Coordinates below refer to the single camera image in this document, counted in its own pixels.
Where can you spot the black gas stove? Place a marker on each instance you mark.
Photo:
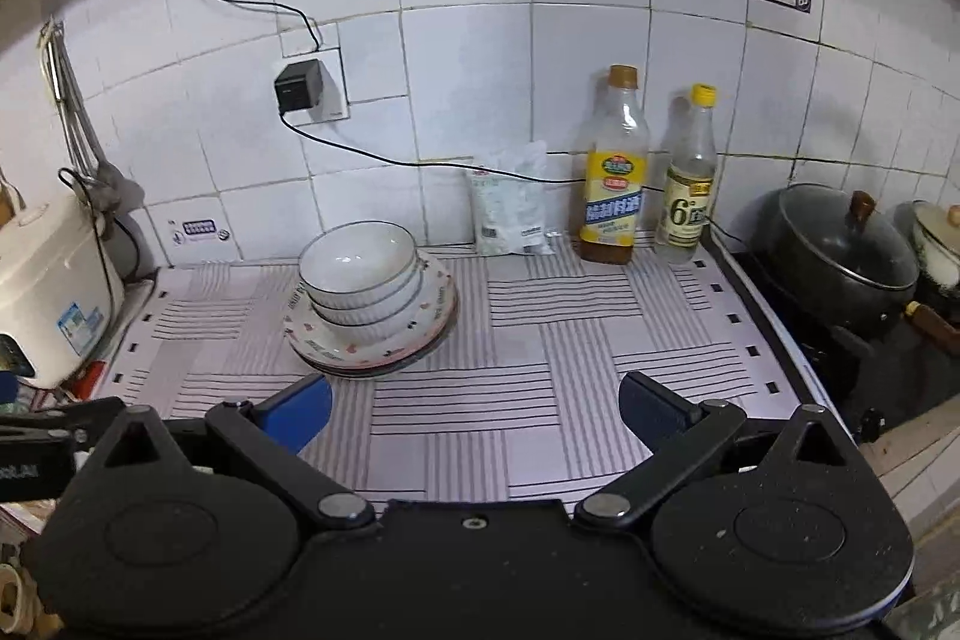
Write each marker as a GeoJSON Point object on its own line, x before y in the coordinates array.
{"type": "Point", "coordinates": [862, 377]}

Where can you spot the large white plate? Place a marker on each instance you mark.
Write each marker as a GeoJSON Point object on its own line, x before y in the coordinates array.
{"type": "Point", "coordinates": [375, 370]}

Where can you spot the small white wall sticker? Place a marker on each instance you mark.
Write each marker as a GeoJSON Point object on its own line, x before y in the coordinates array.
{"type": "Point", "coordinates": [199, 230]}

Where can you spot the black power adapter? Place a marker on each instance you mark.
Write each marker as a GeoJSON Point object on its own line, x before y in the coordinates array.
{"type": "Point", "coordinates": [298, 87]}

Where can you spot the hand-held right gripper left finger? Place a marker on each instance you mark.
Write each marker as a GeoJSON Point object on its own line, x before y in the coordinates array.
{"type": "Point", "coordinates": [300, 411]}

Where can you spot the yellow label cooking wine bottle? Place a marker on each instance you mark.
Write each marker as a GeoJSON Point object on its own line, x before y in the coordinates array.
{"type": "Point", "coordinates": [611, 212]}

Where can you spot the striped tablecloth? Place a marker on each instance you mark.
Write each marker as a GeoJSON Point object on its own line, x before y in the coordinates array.
{"type": "Point", "coordinates": [525, 347]}

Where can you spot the yellow cap vinegar bottle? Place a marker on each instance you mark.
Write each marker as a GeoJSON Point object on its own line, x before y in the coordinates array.
{"type": "Point", "coordinates": [684, 212]}

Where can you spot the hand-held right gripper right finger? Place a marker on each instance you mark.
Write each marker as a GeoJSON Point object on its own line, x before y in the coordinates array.
{"type": "Point", "coordinates": [649, 413]}

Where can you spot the clear salt bag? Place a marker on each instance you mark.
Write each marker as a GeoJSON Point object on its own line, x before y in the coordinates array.
{"type": "Point", "coordinates": [514, 205]}

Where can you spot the glass wok lid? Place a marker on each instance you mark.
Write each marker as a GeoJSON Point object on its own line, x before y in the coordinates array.
{"type": "Point", "coordinates": [847, 250]}

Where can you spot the cream enamel milk pot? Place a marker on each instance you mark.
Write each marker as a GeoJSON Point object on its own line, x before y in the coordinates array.
{"type": "Point", "coordinates": [937, 250]}

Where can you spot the white wall socket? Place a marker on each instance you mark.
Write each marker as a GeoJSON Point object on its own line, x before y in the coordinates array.
{"type": "Point", "coordinates": [336, 93]}

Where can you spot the cream rice cooker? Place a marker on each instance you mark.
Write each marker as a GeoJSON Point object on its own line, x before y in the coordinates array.
{"type": "Point", "coordinates": [52, 287]}

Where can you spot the pink bear print plate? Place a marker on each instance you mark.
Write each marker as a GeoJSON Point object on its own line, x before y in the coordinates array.
{"type": "Point", "coordinates": [300, 332]}

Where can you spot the white ribbed bowl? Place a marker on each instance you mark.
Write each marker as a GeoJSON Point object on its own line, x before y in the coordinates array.
{"type": "Point", "coordinates": [386, 332]}
{"type": "Point", "coordinates": [352, 261]}
{"type": "Point", "coordinates": [379, 313]}

